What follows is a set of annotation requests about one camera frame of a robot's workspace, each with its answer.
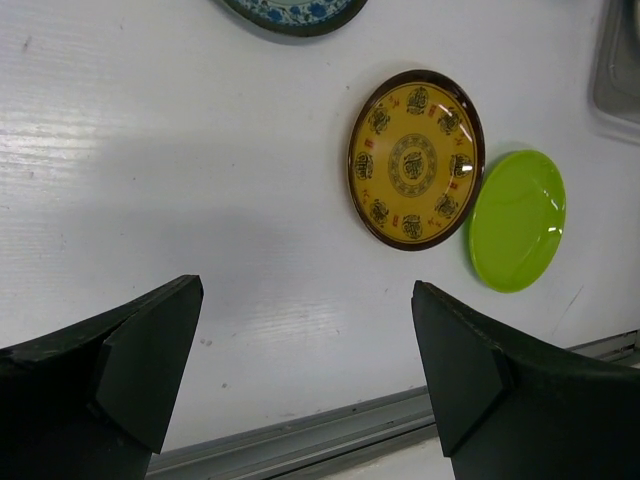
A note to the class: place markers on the aluminium table frame rail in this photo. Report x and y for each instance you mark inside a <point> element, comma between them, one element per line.
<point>267,453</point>

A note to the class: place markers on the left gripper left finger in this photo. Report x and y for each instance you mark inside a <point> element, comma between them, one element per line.
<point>94,400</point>

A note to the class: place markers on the clear plastic bin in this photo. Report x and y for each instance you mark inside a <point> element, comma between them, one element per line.
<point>613,93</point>

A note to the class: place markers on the blue patterned plate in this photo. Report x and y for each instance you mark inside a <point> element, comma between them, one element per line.
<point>303,19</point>

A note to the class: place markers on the yellow brown patterned plate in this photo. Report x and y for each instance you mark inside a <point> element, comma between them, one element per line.
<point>416,160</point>

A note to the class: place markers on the lime green plate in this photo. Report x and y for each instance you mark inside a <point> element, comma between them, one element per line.
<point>518,221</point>

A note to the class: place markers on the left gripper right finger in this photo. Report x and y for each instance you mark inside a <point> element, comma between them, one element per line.
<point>510,406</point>

